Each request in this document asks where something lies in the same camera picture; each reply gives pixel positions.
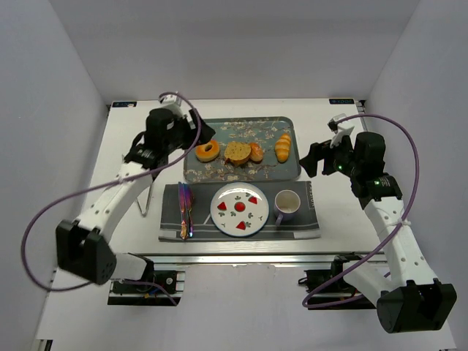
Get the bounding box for striped yellow croissant roll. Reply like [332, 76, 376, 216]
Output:
[275, 133, 291, 163]

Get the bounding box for silver metal tongs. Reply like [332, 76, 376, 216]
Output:
[135, 182, 154, 217]

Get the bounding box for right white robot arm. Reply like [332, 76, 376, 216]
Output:
[300, 132, 457, 333]

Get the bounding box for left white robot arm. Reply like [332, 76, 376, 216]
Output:
[56, 107, 216, 285]

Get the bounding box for brown bread slice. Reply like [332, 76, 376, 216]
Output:
[224, 141, 251, 166]

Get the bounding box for orange glazed donut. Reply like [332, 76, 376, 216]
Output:
[195, 140, 220, 162]

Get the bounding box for lavender ceramic mug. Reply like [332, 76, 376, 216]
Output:
[274, 189, 301, 226]

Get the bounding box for small round glazed bun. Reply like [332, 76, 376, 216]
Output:
[249, 143, 263, 163]

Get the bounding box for right blue table label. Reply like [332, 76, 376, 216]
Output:
[328, 98, 355, 105]

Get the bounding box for blue table label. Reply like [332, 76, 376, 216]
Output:
[111, 101, 137, 108]
[328, 98, 355, 105]

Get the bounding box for grey striped placemat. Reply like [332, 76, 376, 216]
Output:
[158, 181, 322, 243]

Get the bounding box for iridescent fork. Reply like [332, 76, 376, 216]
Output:
[184, 184, 194, 238]

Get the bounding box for left blue table label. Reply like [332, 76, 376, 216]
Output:
[111, 101, 137, 108]

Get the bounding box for white strawberry pattern plate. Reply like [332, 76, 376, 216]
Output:
[210, 182, 270, 238]

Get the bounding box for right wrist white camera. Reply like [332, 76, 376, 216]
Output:
[328, 113, 354, 148]

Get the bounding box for wrist white camera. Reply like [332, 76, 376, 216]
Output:
[159, 94, 182, 107]
[328, 113, 354, 148]

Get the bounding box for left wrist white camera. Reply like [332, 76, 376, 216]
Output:
[159, 94, 182, 107]

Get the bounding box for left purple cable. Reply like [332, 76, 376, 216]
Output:
[20, 91, 203, 293]

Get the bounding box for aluminium table edge rail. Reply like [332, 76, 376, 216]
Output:
[138, 252, 388, 267]

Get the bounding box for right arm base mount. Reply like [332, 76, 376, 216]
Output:
[298, 252, 375, 310]

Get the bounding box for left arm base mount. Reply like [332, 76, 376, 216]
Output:
[107, 270, 185, 306]

